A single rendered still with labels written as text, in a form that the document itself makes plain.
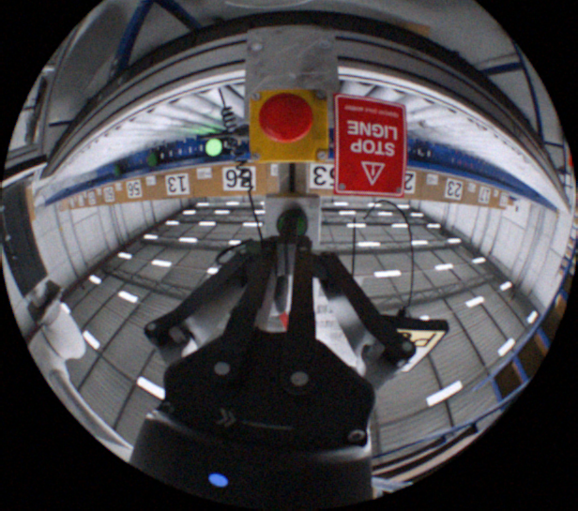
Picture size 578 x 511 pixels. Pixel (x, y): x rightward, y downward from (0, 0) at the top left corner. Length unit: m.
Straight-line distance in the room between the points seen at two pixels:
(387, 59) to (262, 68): 0.18
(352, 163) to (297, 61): 0.15
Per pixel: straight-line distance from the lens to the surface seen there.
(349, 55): 0.29
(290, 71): 0.26
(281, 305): 0.26
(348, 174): 0.23
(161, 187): 1.15
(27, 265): 0.80
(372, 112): 0.25
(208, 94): 0.35
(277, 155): 0.17
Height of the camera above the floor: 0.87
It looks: 20 degrees up
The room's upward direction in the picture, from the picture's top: 179 degrees clockwise
